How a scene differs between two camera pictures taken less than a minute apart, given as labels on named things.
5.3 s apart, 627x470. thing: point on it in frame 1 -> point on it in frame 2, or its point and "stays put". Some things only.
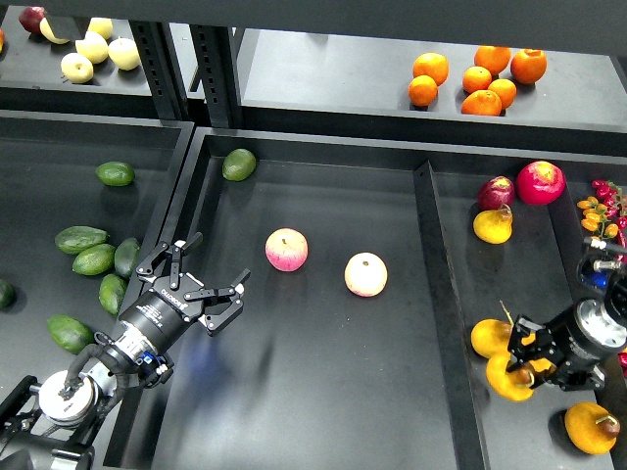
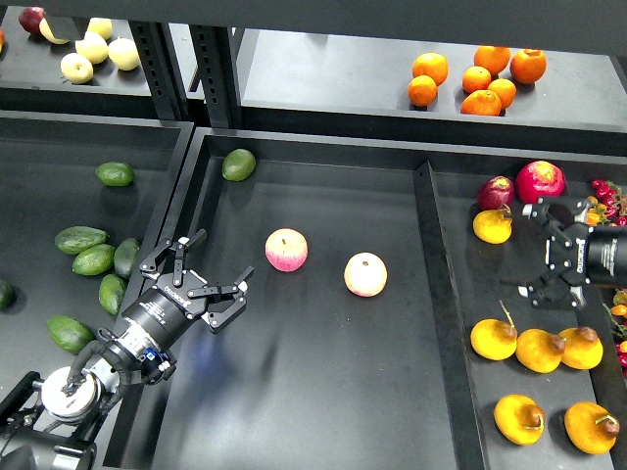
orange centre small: [476, 78] stays put
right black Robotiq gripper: [577, 341] -> [600, 255]
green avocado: [70, 334] stays put
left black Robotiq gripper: [153, 318] stays put
